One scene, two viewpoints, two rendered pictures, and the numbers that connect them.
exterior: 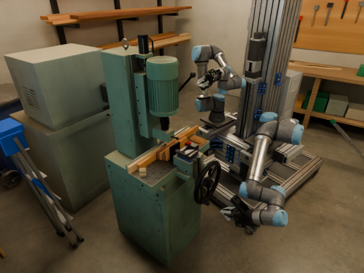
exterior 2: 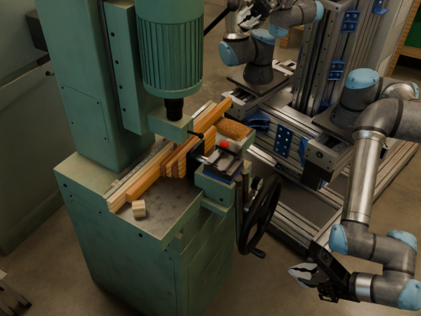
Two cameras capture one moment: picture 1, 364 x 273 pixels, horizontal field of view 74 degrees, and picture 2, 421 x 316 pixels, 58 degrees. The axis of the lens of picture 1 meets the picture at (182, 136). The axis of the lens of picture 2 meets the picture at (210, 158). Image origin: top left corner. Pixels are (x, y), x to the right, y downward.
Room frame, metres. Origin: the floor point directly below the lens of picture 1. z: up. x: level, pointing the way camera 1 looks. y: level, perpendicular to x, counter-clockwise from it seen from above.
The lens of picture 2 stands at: (0.35, 0.12, 1.81)
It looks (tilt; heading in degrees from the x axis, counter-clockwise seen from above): 43 degrees down; 352
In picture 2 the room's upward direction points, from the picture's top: 2 degrees clockwise
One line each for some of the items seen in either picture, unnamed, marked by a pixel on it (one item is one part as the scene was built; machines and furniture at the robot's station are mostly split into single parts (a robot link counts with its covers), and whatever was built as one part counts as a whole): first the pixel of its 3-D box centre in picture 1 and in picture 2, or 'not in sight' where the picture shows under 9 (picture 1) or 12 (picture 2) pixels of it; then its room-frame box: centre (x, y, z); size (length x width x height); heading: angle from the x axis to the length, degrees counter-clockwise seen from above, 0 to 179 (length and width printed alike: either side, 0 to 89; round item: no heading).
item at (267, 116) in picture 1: (268, 122); (361, 88); (1.59, -0.65, 0.98); 0.13 x 0.12 x 0.14; 67
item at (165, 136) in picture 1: (163, 134); (170, 125); (1.35, 0.12, 1.03); 0.14 x 0.07 x 0.09; 52
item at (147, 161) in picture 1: (171, 144); (186, 142); (1.38, 0.07, 0.92); 0.62 x 0.02 x 0.04; 142
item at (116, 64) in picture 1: (131, 104); (101, 66); (1.51, 0.34, 1.16); 0.22 x 0.22 x 0.72; 52
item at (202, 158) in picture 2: (178, 151); (203, 160); (1.26, 0.02, 0.95); 0.09 x 0.07 x 0.09; 142
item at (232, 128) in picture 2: (196, 138); (232, 126); (1.47, -0.11, 0.91); 0.12 x 0.09 x 0.03; 52
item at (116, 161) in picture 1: (154, 161); (151, 172); (1.41, 0.20, 0.76); 0.57 x 0.45 x 0.09; 52
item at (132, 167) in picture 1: (162, 147); (170, 150); (1.34, 0.13, 0.93); 0.60 x 0.02 x 0.05; 142
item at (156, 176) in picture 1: (177, 161); (200, 175); (1.26, 0.03, 0.87); 0.61 x 0.30 x 0.06; 142
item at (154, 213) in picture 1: (157, 201); (158, 234); (1.41, 0.20, 0.36); 0.58 x 0.45 x 0.71; 52
